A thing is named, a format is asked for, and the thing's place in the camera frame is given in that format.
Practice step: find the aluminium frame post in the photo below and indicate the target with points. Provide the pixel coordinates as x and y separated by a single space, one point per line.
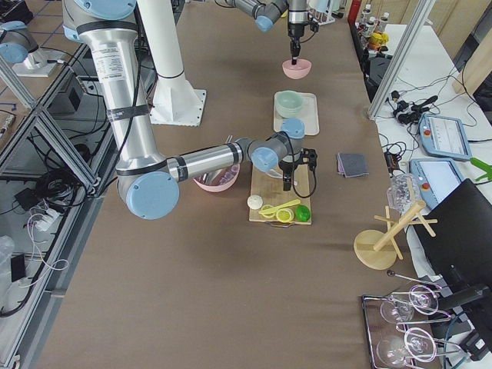
404 47

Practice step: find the grey folded cloth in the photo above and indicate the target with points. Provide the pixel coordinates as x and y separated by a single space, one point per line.
351 165

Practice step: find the white ceramic spoon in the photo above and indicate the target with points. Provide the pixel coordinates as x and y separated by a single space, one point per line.
274 174

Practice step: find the teach pendant tablet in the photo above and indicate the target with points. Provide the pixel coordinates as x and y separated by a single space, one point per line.
444 137
436 178

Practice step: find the green bowl stack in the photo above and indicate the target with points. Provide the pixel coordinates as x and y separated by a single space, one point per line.
288 104

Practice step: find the large pink ice bowl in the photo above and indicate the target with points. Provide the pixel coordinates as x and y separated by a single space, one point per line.
225 180

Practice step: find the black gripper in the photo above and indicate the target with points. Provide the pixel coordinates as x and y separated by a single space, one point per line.
286 165
294 32

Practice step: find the wooden mug tree stand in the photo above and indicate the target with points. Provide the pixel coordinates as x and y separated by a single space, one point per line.
378 250

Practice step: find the small pink bowl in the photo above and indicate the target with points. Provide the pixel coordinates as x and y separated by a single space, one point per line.
298 70

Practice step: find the bamboo cutting board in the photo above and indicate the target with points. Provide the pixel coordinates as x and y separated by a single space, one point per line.
272 193

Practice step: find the upper lemon slice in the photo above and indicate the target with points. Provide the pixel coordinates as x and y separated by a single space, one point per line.
285 215

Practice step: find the black monitor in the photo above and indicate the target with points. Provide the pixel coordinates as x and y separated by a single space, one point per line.
460 250

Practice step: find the wine glass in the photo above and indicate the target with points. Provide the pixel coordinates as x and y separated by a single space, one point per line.
414 347
401 306

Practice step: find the metal board handle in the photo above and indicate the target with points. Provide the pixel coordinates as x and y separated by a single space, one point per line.
276 224

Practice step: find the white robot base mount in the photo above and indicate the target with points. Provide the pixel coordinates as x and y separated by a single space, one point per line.
175 101

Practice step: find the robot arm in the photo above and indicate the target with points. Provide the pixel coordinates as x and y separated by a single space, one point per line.
266 15
134 46

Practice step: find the yellow plastic knife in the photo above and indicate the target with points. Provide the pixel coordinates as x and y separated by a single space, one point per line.
287 204

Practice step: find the lemon slice under knife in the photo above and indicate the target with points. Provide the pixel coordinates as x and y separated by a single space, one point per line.
268 213

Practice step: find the green lime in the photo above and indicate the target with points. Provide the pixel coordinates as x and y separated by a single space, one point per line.
302 213

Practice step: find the cream rabbit tray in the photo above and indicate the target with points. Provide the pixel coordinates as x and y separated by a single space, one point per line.
308 114

